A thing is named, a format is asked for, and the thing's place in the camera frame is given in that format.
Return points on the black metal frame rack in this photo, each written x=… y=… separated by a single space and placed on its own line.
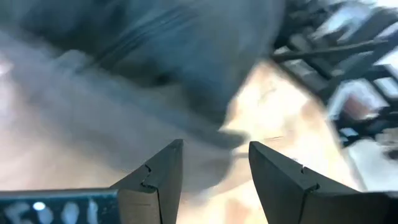
x=348 y=62

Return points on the blue denim bucket hat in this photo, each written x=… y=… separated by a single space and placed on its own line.
x=140 y=77

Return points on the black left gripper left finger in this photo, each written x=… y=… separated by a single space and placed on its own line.
x=149 y=199

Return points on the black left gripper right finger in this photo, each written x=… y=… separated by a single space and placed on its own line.
x=286 y=193

